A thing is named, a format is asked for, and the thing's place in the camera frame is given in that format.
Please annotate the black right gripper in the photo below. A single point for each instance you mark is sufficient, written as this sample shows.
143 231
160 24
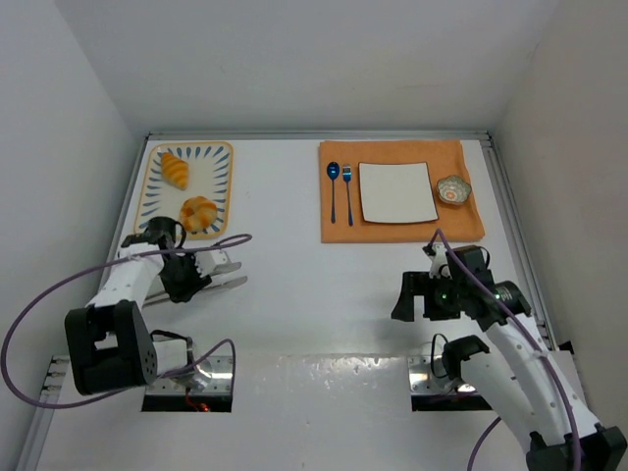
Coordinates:
418 295

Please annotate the blue spoon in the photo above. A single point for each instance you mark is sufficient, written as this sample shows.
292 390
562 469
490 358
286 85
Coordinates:
333 172

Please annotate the small flower-shaped dish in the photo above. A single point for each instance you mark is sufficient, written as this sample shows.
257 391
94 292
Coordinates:
453 190

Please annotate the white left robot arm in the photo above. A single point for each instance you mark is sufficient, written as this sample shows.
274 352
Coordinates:
109 344

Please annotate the metal tongs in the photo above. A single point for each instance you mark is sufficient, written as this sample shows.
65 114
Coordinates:
219 282

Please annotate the orange placemat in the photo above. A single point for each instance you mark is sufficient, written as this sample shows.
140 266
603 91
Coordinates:
460 223

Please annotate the white square plate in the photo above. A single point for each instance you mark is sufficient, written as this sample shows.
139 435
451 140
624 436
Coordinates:
396 194

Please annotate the round swirl bread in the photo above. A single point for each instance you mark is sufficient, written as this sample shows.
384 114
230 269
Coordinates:
197 214

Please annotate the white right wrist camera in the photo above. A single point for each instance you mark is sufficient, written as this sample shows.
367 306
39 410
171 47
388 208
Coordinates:
436 252

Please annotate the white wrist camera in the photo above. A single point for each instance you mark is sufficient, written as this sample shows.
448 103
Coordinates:
212 263
436 252

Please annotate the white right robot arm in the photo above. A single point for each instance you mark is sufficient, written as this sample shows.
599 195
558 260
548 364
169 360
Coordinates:
508 363

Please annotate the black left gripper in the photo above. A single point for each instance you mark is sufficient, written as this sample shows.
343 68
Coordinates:
197 274

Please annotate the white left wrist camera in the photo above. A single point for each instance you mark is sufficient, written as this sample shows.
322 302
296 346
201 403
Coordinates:
212 263

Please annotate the long croissant bread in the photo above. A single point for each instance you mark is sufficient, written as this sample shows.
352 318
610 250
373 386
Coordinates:
175 171

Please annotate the blue patterned rectangular tray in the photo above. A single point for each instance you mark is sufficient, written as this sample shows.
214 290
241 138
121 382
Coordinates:
189 182

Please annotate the blue fork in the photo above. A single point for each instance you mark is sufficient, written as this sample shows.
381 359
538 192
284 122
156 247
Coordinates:
347 177

